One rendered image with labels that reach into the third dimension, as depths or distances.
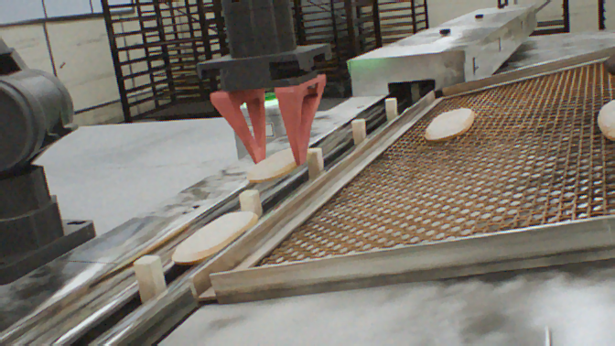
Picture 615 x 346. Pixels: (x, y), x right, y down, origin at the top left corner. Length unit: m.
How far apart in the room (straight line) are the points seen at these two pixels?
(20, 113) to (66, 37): 6.27
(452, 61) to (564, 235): 0.76
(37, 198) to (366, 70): 0.56
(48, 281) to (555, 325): 0.34
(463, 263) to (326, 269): 0.06
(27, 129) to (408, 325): 0.42
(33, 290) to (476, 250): 0.30
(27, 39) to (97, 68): 0.90
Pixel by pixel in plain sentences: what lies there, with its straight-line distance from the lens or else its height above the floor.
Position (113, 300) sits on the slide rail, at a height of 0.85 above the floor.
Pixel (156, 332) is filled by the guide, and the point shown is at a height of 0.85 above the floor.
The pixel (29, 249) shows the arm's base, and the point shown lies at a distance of 0.64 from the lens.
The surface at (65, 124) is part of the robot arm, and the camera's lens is 0.65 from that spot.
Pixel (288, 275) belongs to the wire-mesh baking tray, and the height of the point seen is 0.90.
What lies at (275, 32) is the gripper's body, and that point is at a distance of 0.55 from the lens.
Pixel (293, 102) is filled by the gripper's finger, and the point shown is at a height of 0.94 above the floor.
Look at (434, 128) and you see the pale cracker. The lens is 0.53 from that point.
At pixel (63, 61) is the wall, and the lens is 6.78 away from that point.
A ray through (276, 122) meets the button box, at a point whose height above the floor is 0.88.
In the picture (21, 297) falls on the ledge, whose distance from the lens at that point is 0.45.
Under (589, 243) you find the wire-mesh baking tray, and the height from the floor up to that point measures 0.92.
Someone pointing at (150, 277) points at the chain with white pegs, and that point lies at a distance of 0.43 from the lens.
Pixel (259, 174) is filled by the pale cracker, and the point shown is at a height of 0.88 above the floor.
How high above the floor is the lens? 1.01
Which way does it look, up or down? 14 degrees down
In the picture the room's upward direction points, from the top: 8 degrees counter-clockwise
